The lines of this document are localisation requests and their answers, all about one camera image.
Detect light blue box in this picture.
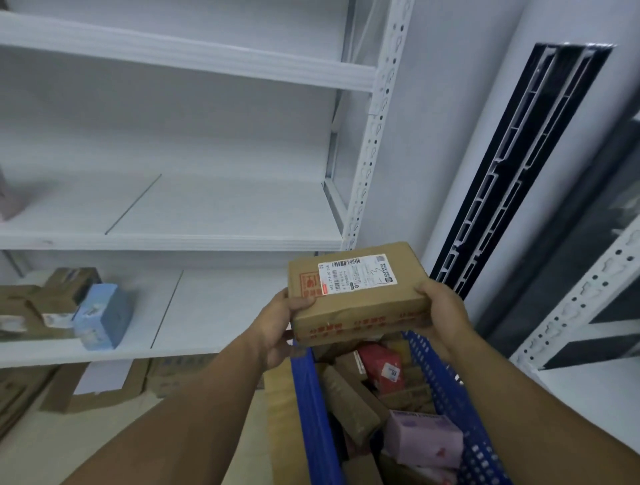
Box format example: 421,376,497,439
72,283,135,350

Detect pile of parcels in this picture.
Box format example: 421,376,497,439
312,339,459,485

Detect torn brown cardboard sheet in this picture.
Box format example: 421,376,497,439
39,359,151,414

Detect white standing air conditioner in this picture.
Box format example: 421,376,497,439
422,0,640,320

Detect person's right hand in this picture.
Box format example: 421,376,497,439
415,279,473,360

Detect small wooden table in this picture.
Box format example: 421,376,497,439
263,359,311,485

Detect bottom-shelf brown parcels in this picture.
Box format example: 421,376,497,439
287,242,433,346

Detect small red box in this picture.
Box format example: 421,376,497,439
357,343,405,396

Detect brown parcel white label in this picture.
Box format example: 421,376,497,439
27,267,103,328

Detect blue plastic crate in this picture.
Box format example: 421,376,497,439
291,329,511,485

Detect green printed cardboard box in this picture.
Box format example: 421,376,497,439
0,284,76,340

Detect person's right forearm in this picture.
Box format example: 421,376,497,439
439,329,640,485

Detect pink package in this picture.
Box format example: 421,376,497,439
0,167,26,221

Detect clear plastic wrap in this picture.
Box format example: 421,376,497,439
609,187,640,236

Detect person's left forearm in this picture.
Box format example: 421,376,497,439
62,329,281,485

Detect white metal shelf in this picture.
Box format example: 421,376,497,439
509,215,640,456
0,0,416,370

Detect person's left hand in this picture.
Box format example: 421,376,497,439
259,288,316,370

